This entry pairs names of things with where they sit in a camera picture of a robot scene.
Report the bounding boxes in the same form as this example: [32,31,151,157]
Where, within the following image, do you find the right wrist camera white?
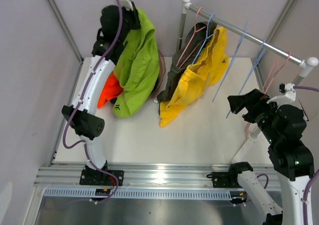
[267,83,296,107]

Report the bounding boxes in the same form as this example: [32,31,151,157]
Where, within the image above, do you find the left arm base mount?
[79,165,125,186]

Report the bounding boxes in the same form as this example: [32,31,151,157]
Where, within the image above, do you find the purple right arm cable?
[295,85,319,225]

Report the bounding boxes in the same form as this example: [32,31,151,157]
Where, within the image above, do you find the blue hanger yellow shorts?
[189,12,219,68]

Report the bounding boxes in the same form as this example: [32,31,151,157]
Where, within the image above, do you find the navy blue shorts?
[110,98,119,105]

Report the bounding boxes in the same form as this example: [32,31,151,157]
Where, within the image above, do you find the white metal clothes rack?
[176,0,319,162]

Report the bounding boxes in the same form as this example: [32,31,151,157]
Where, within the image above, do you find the pink hanger olive shorts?
[176,6,204,68]

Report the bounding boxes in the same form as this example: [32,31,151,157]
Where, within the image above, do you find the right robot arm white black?
[227,88,319,225]

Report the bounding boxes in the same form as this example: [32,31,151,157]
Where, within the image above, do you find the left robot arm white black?
[62,5,141,185]

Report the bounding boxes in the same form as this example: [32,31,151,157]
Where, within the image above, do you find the lime green shorts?
[113,8,160,118]

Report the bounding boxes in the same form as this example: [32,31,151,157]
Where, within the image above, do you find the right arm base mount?
[206,172,241,188]

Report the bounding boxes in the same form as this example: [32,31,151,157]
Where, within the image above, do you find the olive grey shorts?
[157,22,218,103]

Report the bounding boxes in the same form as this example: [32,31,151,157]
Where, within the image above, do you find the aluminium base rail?
[33,164,282,201]

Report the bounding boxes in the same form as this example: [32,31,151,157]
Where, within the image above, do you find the pink translucent plastic basin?
[149,50,166,99]

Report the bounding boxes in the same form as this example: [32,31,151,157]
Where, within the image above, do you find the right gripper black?
[227,88,281,143]

